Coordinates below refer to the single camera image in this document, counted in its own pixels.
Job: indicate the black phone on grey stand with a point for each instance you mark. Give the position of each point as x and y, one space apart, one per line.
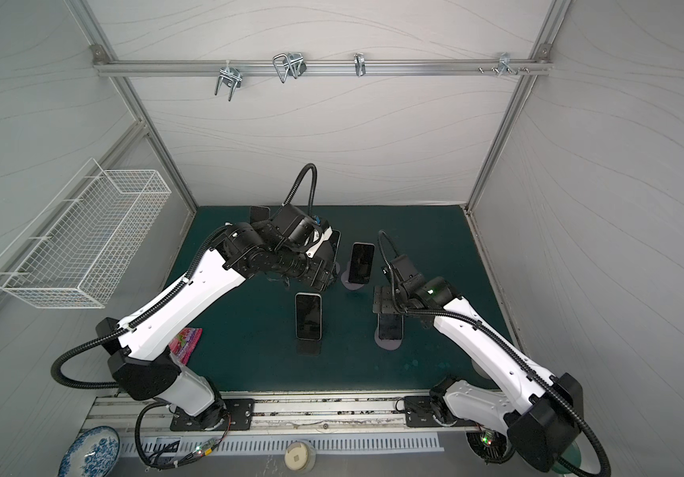
361 263

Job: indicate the metal u-bolt clamp left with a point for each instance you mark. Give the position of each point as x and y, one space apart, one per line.
229 79

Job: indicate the white wire basket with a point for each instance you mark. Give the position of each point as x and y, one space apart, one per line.
73 254

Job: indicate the aluminium top crossbar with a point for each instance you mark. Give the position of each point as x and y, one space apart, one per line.
315 68

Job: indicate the purple snack packet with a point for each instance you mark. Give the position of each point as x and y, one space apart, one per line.
184 343

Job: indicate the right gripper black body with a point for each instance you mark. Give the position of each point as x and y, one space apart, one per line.
386 300

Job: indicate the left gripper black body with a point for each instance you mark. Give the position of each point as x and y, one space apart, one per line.
314 268

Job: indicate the small round beige container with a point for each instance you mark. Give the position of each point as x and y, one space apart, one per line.
300 457

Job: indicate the blue white ceramic plate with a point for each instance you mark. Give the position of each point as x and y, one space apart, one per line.
93 454

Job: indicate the metal u-bolt clamp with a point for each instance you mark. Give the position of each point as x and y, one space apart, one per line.
229 79
289 65

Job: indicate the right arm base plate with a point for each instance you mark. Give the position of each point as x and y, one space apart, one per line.
426 411

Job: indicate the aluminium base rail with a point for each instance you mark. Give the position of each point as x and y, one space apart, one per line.
274 414

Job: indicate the white vented cable duct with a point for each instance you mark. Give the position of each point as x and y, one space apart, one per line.
323 444

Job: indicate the metal clamp small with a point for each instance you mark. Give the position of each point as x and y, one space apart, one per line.
359 65

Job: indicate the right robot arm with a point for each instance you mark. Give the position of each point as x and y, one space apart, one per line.
533 423

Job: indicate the black phone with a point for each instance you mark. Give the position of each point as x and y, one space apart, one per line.
361 263
308 316
390 327
259 214

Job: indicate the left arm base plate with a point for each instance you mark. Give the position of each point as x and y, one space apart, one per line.
236 414

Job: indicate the metal bracket right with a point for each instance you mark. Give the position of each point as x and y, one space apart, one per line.
504 67

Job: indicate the metal u-bolt clamp middle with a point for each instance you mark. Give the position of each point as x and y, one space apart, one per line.
289 65

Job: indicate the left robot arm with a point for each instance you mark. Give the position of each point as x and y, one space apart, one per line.
141 361

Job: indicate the grey round phone stand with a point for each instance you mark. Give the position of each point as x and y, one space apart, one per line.
386 344

